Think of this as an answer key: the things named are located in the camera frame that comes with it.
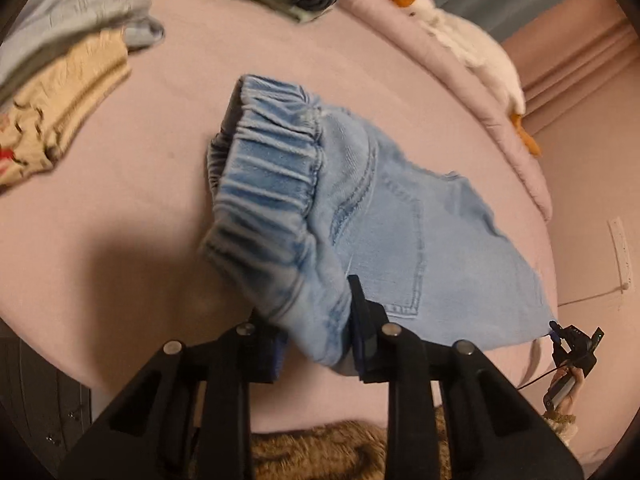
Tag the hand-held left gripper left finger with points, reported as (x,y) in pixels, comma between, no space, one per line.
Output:
(272,356)

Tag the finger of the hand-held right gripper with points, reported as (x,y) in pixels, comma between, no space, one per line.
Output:
(553,331)

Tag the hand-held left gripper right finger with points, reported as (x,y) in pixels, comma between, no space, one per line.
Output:
(357,332)

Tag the light blue denim pants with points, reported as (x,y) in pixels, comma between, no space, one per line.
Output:
(390,220)

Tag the person's right forearm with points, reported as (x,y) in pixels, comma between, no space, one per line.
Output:
(561,422)

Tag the person's right hand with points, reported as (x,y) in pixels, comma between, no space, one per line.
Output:
(573,391)

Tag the person's brown fuzzy clothing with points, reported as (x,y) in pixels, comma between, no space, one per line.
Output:
(320,450)

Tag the pink bed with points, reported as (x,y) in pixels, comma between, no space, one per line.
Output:
(165,200)

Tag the dark cabinet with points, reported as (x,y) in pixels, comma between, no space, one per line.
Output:
(45,400)

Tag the pink quilt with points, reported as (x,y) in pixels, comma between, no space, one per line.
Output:
(480,110)

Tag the pink curtain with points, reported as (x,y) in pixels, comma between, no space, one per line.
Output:
(575,75)

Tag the white goose plush toy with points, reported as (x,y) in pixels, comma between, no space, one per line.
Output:
(465,40)

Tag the beige garment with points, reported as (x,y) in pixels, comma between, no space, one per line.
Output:
(65,90)

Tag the light blue cloth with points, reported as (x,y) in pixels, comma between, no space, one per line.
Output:
(145,32)

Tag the grey-blue plaid garment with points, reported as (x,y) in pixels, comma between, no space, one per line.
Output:
(65,20)

